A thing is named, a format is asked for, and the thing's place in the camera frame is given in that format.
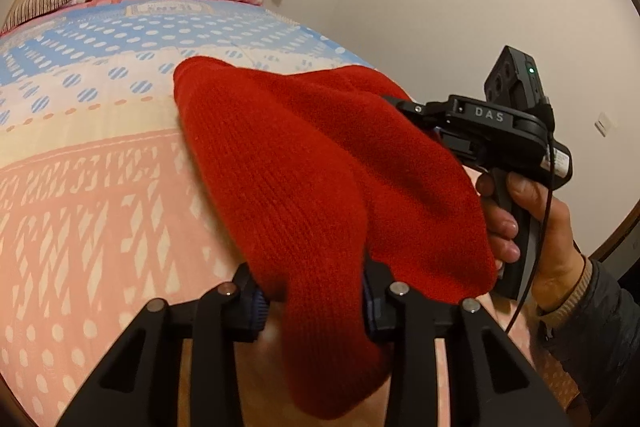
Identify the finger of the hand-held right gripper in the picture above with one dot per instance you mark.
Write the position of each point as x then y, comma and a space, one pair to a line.
457, 147
415, 108

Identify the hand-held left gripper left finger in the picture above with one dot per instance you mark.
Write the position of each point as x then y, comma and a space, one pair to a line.
258, 312

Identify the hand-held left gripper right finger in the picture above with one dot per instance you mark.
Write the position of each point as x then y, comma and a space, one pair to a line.
373, 313

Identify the red knitted sweater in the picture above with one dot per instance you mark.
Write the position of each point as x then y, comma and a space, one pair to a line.
300, 167

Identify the person's right forearm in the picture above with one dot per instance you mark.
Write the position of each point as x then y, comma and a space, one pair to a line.
600, 327

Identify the person's right hand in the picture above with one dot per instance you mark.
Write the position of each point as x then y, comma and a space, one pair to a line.
555, 237

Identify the bed with dotted bedsheet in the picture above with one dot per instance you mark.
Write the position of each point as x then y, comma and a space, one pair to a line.
75, 187

